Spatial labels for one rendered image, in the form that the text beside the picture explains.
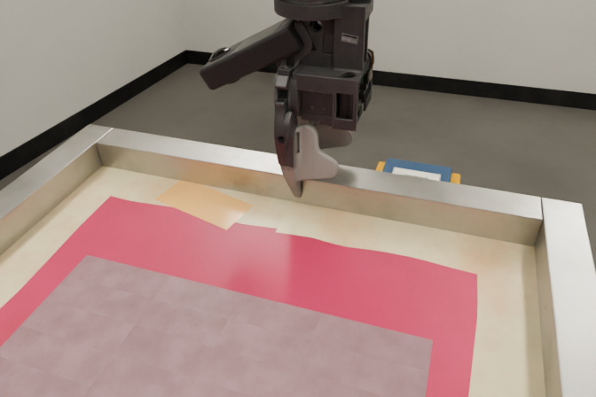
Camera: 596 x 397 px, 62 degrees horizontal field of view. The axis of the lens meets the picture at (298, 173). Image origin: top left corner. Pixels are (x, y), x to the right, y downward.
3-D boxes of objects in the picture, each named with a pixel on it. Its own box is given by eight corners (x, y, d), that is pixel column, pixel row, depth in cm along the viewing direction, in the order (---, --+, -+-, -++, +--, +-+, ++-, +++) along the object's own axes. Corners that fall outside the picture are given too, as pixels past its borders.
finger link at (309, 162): (332, 216, 51) (337, 132, 47) (278, 206, 53) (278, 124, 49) (340, 203, 54) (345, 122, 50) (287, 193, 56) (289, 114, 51)
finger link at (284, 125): (288, 173, 49) (289, 86, 45) (273, 170, 50) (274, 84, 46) (302, 155, 53) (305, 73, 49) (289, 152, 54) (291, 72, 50)
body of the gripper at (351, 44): (355, 139, 47) (360, 11, 40) (269, 128, 49) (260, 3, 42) (371, 103, 53) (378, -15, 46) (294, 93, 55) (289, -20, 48)
